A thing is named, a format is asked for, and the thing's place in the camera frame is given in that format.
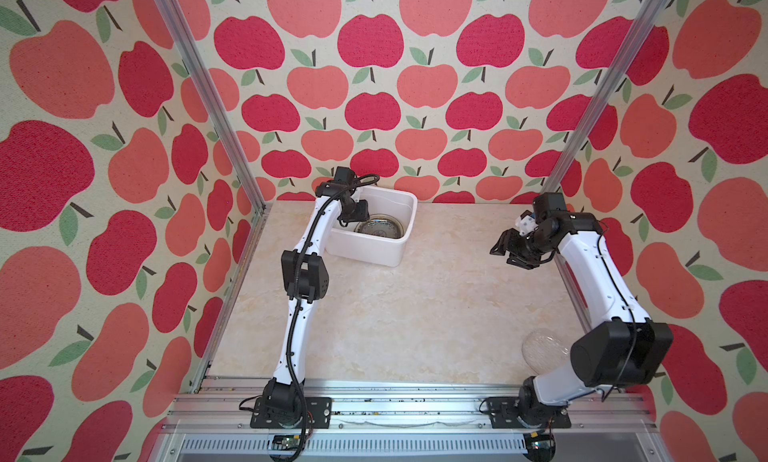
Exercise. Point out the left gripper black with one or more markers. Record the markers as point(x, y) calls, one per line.
point(362, 215)

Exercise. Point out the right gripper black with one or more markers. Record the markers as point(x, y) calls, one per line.
point(509, 240)

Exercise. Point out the brown glass plate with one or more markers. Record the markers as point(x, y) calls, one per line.
point(381, 225)

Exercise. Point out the clear glass plate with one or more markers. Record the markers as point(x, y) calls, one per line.
point(543, 351)

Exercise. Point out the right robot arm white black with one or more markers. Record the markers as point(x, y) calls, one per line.
point(624, 347)

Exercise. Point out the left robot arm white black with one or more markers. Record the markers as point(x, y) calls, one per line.
point(306, 280)

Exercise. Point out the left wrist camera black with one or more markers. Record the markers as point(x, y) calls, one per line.
point(344, 176)

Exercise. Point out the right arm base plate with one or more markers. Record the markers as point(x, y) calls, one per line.
point(511, 413)

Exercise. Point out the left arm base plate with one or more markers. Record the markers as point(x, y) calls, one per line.
point(316, 411)

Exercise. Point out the aluminium front rail frame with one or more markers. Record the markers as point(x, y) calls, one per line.
point(378, 421)

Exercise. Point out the aluminium frame post left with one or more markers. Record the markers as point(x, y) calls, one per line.
point(173, 16)

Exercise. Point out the aluminium frame post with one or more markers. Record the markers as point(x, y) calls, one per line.
point(615, 74)
point(173, 16)

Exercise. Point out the aluminium frame post right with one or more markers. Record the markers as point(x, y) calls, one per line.
point(615, 74)

